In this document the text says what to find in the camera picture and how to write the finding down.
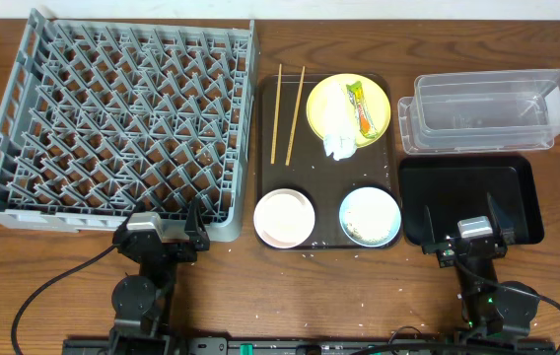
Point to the grey plastic dish rack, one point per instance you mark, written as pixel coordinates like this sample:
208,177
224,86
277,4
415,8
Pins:
100,118

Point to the clear plastic waste bin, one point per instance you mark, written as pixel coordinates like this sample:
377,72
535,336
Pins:
481,112

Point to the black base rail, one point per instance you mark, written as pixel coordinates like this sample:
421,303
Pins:
223,346

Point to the white napkin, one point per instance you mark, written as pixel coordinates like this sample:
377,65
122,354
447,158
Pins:
339,137

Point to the dark brown serving tray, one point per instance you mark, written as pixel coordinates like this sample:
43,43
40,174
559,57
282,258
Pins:
322,180

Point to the white bowl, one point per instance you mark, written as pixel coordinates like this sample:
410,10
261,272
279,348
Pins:
284,218

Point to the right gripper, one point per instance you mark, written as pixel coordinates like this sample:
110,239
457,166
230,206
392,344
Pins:
503,245

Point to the black waste tray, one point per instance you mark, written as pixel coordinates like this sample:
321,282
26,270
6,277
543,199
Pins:
455,187

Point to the yellow plate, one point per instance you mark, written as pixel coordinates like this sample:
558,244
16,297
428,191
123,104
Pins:
378,105

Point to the green orange snack wrapper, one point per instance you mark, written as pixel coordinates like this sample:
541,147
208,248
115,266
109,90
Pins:
357,98

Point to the rice and food scraps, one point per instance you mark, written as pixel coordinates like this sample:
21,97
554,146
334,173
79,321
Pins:
367,223

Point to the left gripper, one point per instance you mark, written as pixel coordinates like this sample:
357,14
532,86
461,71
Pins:
163,246

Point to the light blue bowl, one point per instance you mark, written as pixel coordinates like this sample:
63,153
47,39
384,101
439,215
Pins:
373,195

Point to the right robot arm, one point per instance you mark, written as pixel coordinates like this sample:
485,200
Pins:
494,311

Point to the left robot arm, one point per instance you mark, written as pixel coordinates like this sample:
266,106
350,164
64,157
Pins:
142,302

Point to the wooden chopstick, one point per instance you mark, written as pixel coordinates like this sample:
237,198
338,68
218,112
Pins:
295,117
276,114

